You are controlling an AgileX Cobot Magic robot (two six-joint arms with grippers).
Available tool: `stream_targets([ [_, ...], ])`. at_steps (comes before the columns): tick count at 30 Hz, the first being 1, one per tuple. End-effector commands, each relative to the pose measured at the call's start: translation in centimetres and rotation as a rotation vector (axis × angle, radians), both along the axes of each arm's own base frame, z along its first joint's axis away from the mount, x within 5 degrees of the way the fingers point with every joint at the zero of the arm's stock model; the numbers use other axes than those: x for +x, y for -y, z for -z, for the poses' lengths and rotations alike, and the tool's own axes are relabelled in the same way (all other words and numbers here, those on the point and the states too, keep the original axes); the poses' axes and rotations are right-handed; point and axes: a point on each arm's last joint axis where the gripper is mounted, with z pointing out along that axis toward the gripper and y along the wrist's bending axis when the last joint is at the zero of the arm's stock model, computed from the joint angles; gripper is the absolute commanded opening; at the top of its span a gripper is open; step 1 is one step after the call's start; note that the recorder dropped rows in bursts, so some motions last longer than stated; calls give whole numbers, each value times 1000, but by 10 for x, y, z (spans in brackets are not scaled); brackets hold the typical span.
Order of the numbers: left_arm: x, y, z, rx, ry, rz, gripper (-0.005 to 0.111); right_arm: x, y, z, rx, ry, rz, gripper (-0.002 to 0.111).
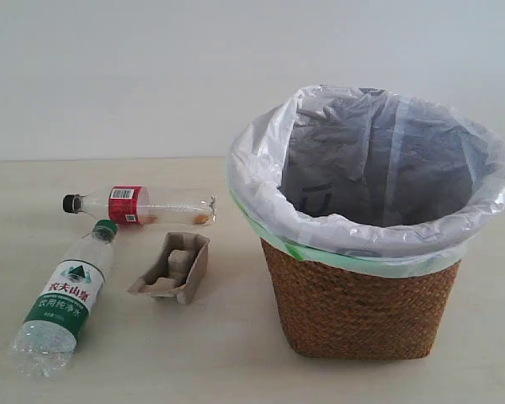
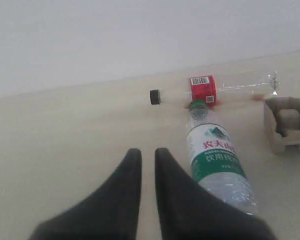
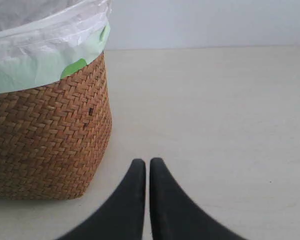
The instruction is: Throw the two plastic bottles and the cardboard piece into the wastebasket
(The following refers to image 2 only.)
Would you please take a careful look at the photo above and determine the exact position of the grey cardboard pulp tray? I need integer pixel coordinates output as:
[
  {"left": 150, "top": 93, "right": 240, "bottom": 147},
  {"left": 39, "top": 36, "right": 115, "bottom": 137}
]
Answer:
[{"left": 262, "top": 96, "right": 300, "bottom": 155}]

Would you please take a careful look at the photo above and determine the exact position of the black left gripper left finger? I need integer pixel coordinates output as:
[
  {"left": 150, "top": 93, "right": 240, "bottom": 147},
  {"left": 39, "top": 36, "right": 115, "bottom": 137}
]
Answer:
[{"left": 32, "top": 148, "right": 142, "bottom": 240}]

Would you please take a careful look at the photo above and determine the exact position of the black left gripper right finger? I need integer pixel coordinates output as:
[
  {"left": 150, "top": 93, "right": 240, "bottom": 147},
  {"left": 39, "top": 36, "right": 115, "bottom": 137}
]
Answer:
[{"left": 154, "top": 148, "right": 277, "bottom": 240}]

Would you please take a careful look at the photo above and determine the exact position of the red label clear bottle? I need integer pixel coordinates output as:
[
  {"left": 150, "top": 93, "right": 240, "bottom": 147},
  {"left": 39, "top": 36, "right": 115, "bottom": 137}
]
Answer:
[{"left": 149, "top": 70, "right": 280, "bottom": 108}]

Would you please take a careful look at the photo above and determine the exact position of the green label water bottle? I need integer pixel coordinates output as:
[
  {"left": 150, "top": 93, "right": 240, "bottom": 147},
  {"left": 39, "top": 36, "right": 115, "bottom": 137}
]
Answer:
[{"left": 186, "top": 99, "right": 257, "bottom": 215}]

